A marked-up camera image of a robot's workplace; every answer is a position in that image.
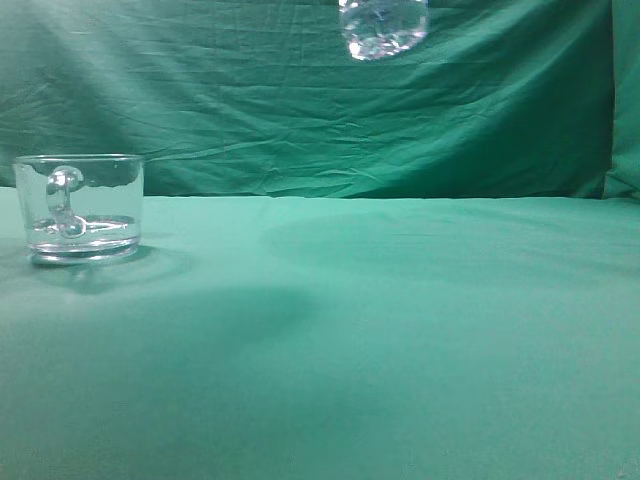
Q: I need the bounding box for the clear plastic water bottle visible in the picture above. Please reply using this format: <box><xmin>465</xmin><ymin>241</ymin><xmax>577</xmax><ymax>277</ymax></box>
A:
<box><xmin>338</xmin><ymin>0</ymin><xmax>430</xmax><ymax>61</ymax></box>

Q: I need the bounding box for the green table cloth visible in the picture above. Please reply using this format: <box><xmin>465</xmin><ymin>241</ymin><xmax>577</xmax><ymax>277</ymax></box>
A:
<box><xmin>1</xmin><ymin>189</ymin><xmax>639</xmax><ymax>479</ymax></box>

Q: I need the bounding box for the green backdrop cloth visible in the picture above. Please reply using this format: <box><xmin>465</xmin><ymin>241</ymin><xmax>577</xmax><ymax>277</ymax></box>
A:
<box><xmin>1</xmin><ymin>1</ymin><xmax>639</xmax><ymax>198</ymax></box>

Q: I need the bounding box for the clear glass mug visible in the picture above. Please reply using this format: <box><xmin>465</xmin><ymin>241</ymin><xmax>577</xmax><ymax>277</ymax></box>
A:
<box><xmin>12</xmin><ymin>153</ymin><xmax>144</xmax><ymax>265</ymax></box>

